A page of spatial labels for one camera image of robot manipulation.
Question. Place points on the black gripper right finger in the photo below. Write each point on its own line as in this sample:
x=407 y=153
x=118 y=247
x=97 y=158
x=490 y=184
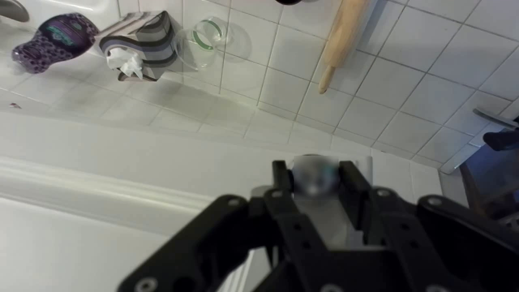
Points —
x=430 y=245

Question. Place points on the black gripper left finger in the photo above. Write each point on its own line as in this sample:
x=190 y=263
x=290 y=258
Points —
x=203 y=253

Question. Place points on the round silver cabinet knob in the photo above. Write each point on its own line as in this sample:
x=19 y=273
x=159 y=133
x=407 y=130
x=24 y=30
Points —
x=313 y=176

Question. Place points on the clear glass with green rim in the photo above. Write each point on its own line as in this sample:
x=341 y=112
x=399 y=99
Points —
x=211 y=33

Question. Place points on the striped grey cloth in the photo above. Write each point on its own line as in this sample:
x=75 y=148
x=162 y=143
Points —
x=141 y=46

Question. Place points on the wooden rolling pin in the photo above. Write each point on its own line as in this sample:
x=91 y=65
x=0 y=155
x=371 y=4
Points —
x=341 y=39

